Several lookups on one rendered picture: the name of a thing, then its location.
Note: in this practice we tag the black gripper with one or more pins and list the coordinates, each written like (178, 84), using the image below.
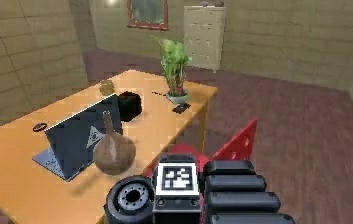
(130, 200)

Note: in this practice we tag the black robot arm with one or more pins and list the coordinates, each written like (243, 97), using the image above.
(237, 196)

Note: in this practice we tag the green potted house plant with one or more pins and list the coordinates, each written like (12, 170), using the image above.
(175, 68)

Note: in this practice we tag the brown round long-necked vase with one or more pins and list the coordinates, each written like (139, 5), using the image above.
(114, 155)

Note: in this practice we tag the dark blue open laptop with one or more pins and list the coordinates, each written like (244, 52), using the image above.
(72, 140)

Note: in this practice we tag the black box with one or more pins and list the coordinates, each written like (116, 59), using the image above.
(129, 105)

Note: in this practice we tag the small black flat phone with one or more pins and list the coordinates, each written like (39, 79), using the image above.
(181, 108)

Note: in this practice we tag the black pen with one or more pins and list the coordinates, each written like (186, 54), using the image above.
(159, 93)

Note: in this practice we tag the orange wooden table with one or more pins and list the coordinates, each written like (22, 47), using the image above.
(20, 173)

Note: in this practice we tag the olive green cup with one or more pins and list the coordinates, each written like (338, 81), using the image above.
(106, 87)

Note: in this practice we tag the red chair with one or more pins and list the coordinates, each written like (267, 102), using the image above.
(239, 143)

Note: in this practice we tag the cream chest of drawers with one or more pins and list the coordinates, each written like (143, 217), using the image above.
(204, 36)

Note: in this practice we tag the red framed window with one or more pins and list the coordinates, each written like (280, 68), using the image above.
(148, 13)

